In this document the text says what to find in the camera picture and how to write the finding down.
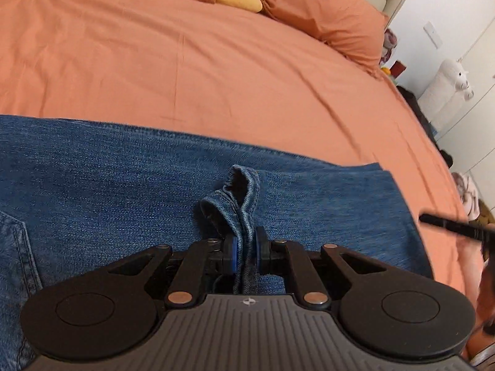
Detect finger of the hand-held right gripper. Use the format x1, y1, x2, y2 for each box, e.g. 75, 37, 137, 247
420, 212, 495, 246

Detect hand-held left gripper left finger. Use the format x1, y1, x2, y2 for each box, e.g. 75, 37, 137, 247
98, 234, 239, 308

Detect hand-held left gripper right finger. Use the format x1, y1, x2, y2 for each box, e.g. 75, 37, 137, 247
253, 227, 391, 308

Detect blue denim pants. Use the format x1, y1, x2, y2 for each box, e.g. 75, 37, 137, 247
0, 114, 434, 371

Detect pink soft toy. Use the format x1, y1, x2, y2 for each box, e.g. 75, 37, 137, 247
452, 172, 482, 221

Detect striped grey clothing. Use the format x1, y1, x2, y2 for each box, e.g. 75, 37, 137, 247
470, 342, 495, 369

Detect white wardrobe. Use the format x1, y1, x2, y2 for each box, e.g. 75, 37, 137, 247
437, 27, 495, 225

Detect black jacket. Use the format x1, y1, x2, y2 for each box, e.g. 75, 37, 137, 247
396, 85, 455, 168

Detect pink bear plush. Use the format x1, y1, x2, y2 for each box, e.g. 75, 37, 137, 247
381, 28, 399, 66

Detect bed with orange sheet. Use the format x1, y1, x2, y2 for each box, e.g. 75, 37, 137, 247
0, 0, 489, 360

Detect white wall switch panel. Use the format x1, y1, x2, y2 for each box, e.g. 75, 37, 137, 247
423, 21, 441, 49

